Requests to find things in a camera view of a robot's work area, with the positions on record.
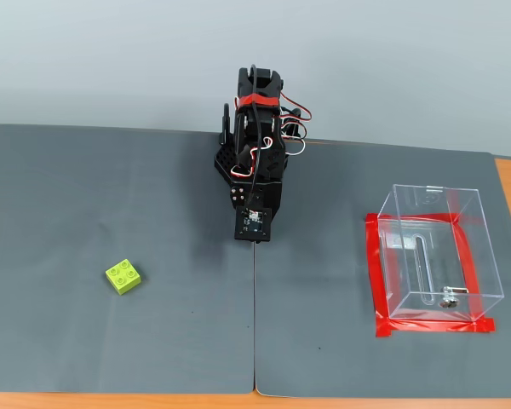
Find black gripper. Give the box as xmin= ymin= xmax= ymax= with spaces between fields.
xmin=229 ymin=181 xmax=285 ymax=232

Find green lego block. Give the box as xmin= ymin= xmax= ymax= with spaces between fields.
xmin=105 ymin=258 xmax=141 ymax=296

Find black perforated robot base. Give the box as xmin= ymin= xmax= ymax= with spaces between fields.
xmin=213 ymin=142 xmax=239 ymax=182

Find transparent acrylic box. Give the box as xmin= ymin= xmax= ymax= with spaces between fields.
xmin=376 ymin=182 xmax=506 ymax=324

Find black table clamp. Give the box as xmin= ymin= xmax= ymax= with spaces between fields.
xmin=218 ymin=101 xmax=236 ymax=146

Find red tape band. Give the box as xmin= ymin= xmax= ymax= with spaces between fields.
xmin=234 ymin=94 xmax=281 ymax=110

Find red tape strip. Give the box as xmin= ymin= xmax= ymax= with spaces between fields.
xmin=365 ymin=212 xmax=393 ymax=338
xmin=365 ymin=210 xmax=468 ymax=225
xmin=451 ymin=219 xmax=485 ymax=324
xmin=374 ymin=317 xmax=497 ymax=339

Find silver metal cam lock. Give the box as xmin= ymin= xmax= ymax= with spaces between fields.
xmin=439 ymin=286 xmax=470 ymax=308

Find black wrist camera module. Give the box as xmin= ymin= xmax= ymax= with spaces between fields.
xmin=233 ymin=205 xmax=273 ymax=245

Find red white servo wires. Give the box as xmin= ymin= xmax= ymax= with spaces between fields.
xmin=279 ymin=90 xmax=314 ymax=157

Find black camera cable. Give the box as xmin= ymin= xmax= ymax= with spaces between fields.
xmin=247 ymin=62 xmax=268 ymax=208

